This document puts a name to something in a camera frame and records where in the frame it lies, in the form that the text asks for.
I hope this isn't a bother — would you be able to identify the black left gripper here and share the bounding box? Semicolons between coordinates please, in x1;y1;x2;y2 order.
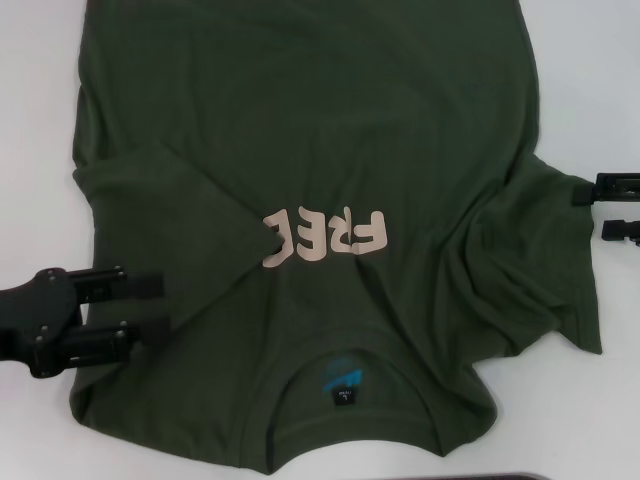
0;267;172;379

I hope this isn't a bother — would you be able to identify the dark green FREE! t-shirt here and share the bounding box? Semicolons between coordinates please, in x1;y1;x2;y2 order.
67;0;604;446

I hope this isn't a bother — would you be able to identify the dark robot torso edge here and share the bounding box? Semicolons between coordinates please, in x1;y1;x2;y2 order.
309;472;544;480

